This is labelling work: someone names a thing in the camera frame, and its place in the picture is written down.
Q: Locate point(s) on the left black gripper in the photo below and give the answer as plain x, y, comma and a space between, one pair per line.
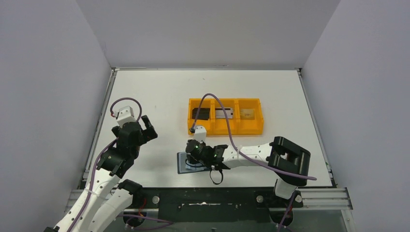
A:
140, 130

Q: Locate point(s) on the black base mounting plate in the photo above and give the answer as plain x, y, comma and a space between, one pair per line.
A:
218, 204

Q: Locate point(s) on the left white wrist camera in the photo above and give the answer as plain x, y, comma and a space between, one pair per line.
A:
124, 115

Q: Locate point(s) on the orange three-compartment bin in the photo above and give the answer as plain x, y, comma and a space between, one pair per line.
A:
216, 127

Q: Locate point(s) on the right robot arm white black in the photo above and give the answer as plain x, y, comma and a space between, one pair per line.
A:
287, 159

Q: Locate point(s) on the gold card in bin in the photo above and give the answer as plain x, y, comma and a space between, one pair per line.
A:
247, 114

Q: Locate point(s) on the blue leather card holder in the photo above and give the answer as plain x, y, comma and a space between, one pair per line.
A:
184, 167

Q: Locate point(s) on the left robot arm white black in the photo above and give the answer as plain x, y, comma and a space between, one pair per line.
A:
109, 168

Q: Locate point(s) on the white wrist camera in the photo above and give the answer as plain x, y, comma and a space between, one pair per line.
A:
199, 133
124, 115

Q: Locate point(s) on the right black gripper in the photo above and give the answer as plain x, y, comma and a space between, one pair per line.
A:
191, 153

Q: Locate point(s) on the black card in bin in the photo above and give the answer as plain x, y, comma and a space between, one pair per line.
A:
200, 114

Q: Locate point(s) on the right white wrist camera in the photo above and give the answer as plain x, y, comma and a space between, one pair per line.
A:
199, 133

